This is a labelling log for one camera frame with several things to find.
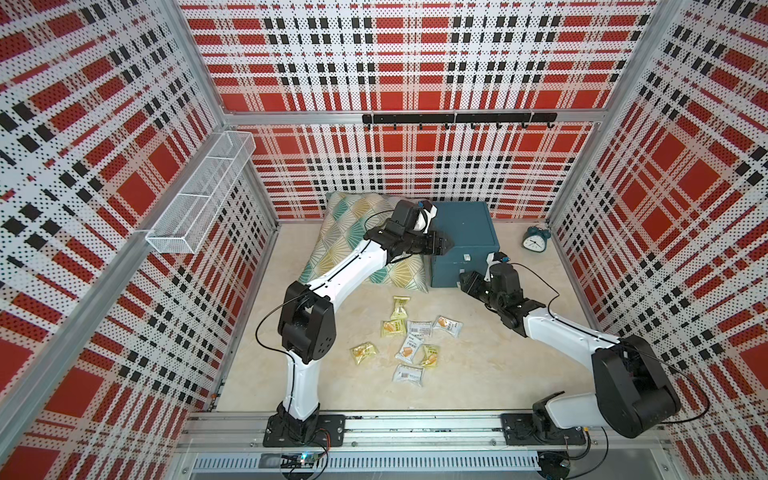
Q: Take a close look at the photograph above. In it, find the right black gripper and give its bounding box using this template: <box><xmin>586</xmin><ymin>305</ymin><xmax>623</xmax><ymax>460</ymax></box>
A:
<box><xmin>459</xmin><ymin>269</ymin><xmax>504</xmax><ymax>312</ymax></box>

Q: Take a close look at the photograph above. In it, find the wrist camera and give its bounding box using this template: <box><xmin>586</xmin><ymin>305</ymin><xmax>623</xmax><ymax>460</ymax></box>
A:
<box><xmin>484</xmin><ymin>251</ymin><xmax>509</xmax><ymax>282</ymax></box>
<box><xmin>414</xmin><ymin>200</ymin><xmax>438</xmax><ymax>233</ymax></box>

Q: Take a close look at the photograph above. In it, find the black wall hook rail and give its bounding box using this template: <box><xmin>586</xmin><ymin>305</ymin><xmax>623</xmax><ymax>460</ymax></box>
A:
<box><xmin>361</xmin><ymin>112</ymin><xmax>558</xmax><ymax>127</ymax></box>

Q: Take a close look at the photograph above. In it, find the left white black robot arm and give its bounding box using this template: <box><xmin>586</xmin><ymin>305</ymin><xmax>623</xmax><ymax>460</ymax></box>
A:
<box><xmin>263</xmin><ymin>200</ymin><xmax>453</xmax><ymax>448</ymax></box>

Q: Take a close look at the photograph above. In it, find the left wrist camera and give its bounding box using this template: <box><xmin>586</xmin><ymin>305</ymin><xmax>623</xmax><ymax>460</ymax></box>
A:
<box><xmin>414</xmin><ymin>200</ymin><xmax>438</xmax><ymax>233</ymax></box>

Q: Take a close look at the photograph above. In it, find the teal alarm clock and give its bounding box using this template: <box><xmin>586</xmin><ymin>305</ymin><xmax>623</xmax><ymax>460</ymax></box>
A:
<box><xmin>521</xmin><ymin>226</ymin><xmax>551</xmax><ymax>253</ymax></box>

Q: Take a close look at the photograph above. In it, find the yellow cookie packet top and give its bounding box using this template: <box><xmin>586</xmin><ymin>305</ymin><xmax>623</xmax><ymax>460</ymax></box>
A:
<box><xmin>390</xmin><ymin>296</ymin><xmax>411</xmax><ymax>321</ymax></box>

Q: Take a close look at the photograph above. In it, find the white wire mesh basket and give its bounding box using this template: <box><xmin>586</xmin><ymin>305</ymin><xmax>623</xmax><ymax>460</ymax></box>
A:
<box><xmin>146</xmin><ymin>131</ymin><xmax>255</xmax><ymax>254</ymax></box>

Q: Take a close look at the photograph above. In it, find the white cookie packet centre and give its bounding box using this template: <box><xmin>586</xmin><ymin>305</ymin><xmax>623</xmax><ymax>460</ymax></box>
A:
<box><xmin>406</xmin><ymin>321</ymin><xmax>433</xmax><ymax>339</ymax></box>

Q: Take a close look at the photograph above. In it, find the white cookie packet middle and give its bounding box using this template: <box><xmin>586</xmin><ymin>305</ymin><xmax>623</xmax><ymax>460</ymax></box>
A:
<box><xmin>395</xmin><ymin>333</ymin><xmax>424</xmax><ymax>364</ymax></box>

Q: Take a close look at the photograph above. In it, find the white cookie packet bottom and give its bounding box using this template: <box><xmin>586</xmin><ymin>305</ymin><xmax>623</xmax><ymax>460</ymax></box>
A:
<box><xmin>392</xmin><ymin>364</ymin><xmax>425</xmax><ymax>387</ymax></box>

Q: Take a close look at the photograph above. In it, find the patterned green yellow pillow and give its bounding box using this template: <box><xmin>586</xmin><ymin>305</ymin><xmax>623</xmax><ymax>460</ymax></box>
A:
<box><xmin>299</xmin><ymin>191</ymin><xmax>428</xmax><ymax>293</ymax></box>

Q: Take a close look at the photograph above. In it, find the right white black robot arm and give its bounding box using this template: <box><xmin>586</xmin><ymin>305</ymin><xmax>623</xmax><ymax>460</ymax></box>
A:
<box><xmin>459</xmin><ymin>263</ymin><xmax>682</xmax><ymax>439</ymax></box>

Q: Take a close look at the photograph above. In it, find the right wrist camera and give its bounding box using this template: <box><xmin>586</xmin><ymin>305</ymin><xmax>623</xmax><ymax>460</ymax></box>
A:
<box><xmin>484</xmin><ymin>251</ymin><xmax>509</xmax><ymax>282</ymax></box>

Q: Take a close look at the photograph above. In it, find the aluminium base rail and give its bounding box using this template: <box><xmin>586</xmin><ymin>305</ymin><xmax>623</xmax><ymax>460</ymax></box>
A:
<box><xmin>166</xmin><ymin>410</ymin><xmax>682</xmax><ymax>479</ymax></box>

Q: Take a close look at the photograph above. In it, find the white cookie packet right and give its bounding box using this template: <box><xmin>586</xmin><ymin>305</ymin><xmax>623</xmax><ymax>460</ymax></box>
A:
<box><xmin>433</xmin><ymin>316</ymin><xmax>464</xmax><ymax>338</ymax></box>

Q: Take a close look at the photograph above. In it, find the teal three-drawer cabinet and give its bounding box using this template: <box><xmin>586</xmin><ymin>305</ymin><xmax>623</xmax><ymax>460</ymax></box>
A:
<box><xmin>430</xmin><ymin>201</ymin><xmax>500</xmax><ymax>288</ymax></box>

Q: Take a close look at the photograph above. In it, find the white cookie packet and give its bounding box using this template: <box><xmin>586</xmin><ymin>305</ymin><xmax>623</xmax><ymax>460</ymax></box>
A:
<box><xmin>392</xmin><ymin>364</ymin><xmax>425</xmax><ymax>387</ymax></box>
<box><xmin>433</xmin><ymin>316</ymin><xmax>464</xmax><ymax>338</ymax></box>
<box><xmin>395</xmin><ymin>333</ymin><xmax>424</xmax><ymax>364</ymax></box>
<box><xmin>406</xmin><ymin>321</ymin><xmax>433</xmax><ymax>339</ymax></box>

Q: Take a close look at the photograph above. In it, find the yellow cookie packet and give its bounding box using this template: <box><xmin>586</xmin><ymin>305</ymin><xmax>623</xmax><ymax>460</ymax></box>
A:
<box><xmin>390</xmin><ymin>296</ymin><xmax>411</xmax><ymax>321</ymax></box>
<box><xmin>380</xmin><ymin>318</ymin><xmax>407</xmax><ymax>338</ymax></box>
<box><xmin>419</xmin><ymin>344</ymin><xmax>440</xmax><ymax>368</ymax></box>
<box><xmin>350</xmin><ymin>342</ymin><xmax>379</xmax><ymax>365</ymax></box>

